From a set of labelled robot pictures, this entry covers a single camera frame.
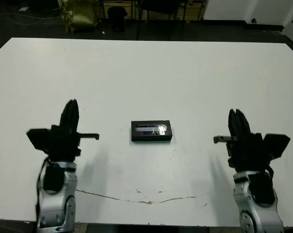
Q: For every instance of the black floor bin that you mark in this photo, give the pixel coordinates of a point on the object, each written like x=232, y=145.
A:
x=117, y=19

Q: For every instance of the yellow-green plastic bag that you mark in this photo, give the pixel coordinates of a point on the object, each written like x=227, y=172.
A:
x=78, y=17

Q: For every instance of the black mesh office chair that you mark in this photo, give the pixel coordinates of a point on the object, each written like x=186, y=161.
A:
x=161, y=6

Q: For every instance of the black box lid with print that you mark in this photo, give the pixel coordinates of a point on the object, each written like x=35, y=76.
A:
x=151, y=138

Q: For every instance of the white paper sheet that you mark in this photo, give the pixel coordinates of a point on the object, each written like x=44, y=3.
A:
x=23, y=9

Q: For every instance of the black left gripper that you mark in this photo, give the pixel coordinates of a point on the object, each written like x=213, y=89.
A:
x=64, y=145

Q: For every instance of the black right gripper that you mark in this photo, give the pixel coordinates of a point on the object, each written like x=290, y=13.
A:
x=248, y=153

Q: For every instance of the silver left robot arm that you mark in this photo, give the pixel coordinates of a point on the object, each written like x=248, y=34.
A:
x=56, y=208

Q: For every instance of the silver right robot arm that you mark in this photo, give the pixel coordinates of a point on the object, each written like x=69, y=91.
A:
x=258, y=213

